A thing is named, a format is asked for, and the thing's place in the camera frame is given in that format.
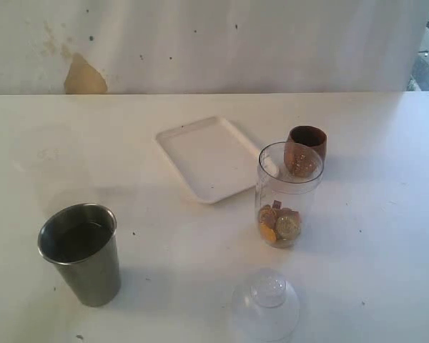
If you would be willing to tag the white rectangular tray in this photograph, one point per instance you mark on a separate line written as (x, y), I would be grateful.
(212, 157)

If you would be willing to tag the clear plastic shaker body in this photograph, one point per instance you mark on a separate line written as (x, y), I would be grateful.
(275, 182)

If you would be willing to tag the brown wooden cup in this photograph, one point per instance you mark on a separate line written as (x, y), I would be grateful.
(305, 149)

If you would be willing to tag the clear plastic shaker lid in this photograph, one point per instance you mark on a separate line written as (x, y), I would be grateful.
(265, 306)

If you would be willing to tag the stainless steel cup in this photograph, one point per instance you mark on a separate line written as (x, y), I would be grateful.
(79, 241)

